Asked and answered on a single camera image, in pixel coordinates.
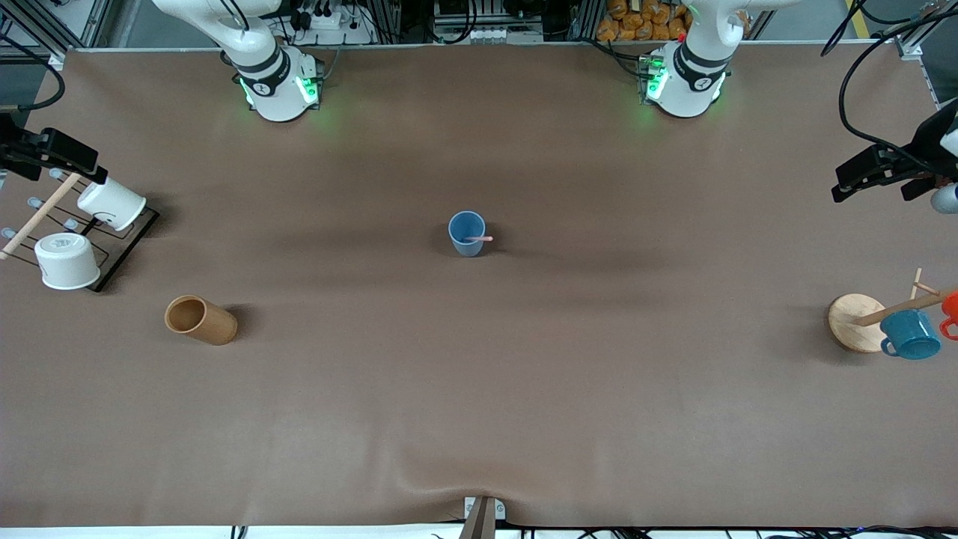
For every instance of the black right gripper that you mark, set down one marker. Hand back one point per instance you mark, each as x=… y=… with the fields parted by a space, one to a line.
x=16 y=147

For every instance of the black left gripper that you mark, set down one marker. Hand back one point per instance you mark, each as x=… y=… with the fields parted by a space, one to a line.
x=925 y=144

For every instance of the blue plastic cup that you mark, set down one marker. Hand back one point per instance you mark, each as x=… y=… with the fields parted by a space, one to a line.
x=460 y=224

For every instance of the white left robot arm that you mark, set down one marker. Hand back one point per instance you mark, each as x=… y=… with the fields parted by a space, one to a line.
x=692 y=82

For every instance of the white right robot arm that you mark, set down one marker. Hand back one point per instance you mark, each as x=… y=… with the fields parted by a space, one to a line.
x=277 y=90

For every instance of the white cup lying tilted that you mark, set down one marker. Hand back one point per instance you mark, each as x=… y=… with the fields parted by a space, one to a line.
x=112 y=201

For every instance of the white cup standing upturned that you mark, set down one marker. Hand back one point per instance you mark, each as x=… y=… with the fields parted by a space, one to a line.
x=67 y=262

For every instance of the wooden cylinder chopstick holder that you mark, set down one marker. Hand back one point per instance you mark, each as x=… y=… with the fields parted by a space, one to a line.
x=213 y=323

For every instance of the wooden rod of rack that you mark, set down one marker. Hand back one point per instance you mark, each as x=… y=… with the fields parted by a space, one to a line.
x=41 y=215

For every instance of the red enamel mug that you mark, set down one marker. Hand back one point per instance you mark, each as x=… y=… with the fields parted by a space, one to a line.
x=952 y=307

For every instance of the teal enamel mug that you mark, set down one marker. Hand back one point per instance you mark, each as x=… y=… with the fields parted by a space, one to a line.
x=909 y=333

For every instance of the wooden mug tree stand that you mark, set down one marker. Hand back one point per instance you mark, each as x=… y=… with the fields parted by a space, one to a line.
x=849 y=318

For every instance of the bag of orange bread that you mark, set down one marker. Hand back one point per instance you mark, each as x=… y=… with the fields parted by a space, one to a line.
x=636 y=21

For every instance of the white power strip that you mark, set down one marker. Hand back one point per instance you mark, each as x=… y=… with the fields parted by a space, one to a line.
x=329 y=20

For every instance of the white terminal strip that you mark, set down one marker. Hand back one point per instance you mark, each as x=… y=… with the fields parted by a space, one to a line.
x=494 y=35

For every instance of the brown table mat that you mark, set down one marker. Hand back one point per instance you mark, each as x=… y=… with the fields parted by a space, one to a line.
x=479 y=389

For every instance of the aluminium frame profile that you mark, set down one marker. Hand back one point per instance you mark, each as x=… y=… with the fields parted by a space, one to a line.
x=909 y=46

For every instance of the grey table edge bracket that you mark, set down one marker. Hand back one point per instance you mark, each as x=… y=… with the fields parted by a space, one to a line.
x=483 y=516

